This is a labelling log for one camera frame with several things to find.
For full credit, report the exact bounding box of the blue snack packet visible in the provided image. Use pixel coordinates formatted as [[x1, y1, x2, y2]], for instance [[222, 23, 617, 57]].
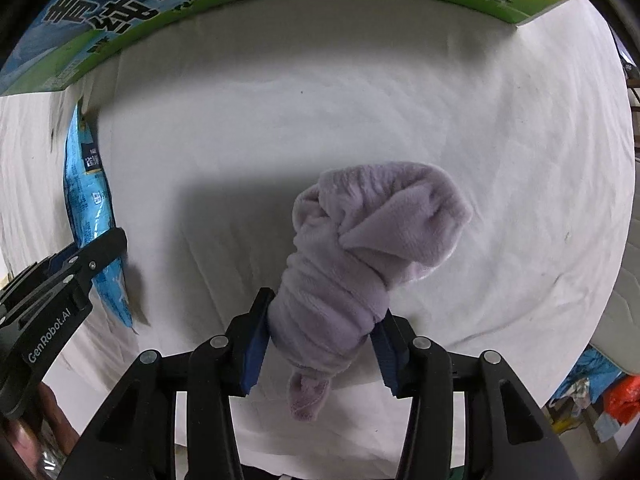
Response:
[[63, 101, 134, 328]]

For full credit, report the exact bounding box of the purple knotted cloth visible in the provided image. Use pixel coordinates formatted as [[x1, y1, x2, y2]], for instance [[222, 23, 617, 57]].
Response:
[[268, 162, 472, 422]]

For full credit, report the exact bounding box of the blue bag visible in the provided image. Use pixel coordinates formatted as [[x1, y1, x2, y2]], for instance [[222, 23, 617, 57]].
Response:
[[550, 346, 623, 403]]

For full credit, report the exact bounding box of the red bag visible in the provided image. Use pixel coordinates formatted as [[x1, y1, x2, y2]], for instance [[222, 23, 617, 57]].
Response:
[[604, 376, 640, 425]]

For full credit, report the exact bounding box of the grey office chair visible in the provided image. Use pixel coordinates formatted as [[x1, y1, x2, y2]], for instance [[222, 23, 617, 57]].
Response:
[[590, 162, 640, 376]]

